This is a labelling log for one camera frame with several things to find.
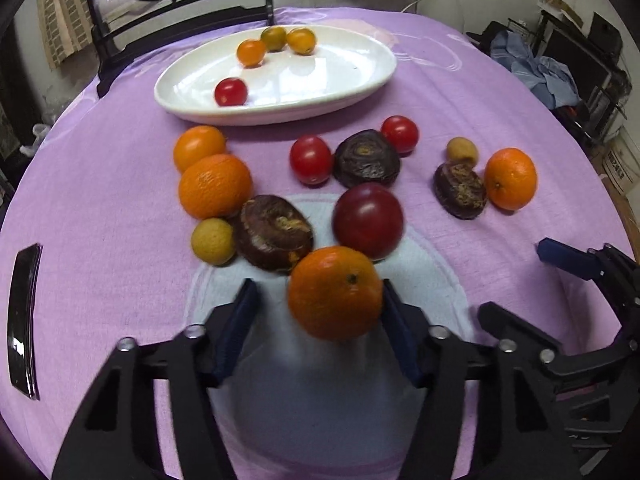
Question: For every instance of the red cherry tomato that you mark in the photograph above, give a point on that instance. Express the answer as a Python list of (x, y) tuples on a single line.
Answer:
[(400, 133), (310, 159), (231, 92)]

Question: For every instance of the dark red tomato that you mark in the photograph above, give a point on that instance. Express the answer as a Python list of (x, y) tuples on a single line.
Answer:
[(367, 220)]

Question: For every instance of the cardboard box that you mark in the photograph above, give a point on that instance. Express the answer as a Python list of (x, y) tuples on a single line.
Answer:
[(620, 165)]

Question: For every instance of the black chair with round panel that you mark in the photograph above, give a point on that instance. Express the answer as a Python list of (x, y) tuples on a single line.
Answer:
[(107, 60)]

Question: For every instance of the yellow orange cherry tomato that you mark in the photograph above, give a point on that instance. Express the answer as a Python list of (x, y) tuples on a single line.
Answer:
[(301, 41)]

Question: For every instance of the greenish orange cherry tomato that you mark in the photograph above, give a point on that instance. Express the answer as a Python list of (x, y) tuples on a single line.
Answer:
[(274, 38)]

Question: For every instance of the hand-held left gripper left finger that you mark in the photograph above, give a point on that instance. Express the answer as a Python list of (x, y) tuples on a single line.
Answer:
[(235, 332)]

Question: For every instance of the white oval plate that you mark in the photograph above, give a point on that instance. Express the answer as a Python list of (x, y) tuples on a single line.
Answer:
[(310, 80)]

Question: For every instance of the blue clothes pile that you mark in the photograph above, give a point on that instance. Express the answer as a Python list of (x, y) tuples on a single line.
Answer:
[(545, 72)]

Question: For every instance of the white plastic bag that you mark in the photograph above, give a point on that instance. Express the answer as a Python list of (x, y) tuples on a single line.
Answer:
[(40, 132)]

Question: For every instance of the small tan longan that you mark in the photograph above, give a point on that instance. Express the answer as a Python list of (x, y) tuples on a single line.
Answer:
[(461, 150)]

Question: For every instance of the dark wooden cabinet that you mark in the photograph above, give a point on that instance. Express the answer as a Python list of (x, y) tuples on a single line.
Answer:
[(15, 130)]

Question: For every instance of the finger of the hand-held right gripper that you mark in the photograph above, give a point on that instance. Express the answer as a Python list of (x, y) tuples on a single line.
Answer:
[(520, 327), (562, 257)]

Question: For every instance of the black smartphone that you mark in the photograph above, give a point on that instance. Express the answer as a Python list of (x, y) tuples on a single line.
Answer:
[(22, 320)]

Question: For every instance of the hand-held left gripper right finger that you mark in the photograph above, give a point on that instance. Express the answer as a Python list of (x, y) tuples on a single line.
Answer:
[(402, 332)]

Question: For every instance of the bumpy mandarin orange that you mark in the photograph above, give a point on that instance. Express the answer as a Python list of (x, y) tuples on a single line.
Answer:
[(215, 185)]

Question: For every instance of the smooth orange tomato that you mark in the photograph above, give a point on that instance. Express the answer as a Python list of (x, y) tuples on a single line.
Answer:
[(199, 145)]

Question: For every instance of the black metal rack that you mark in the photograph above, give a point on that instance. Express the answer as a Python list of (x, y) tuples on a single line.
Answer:
[(575, 50)]

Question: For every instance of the beige checked curtain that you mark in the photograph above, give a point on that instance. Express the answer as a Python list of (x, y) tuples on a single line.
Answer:
[(65, 15)]

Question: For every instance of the brown water chestnut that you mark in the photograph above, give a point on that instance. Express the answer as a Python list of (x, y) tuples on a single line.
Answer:
[(272, 232), (366, 158), (459, 190)]

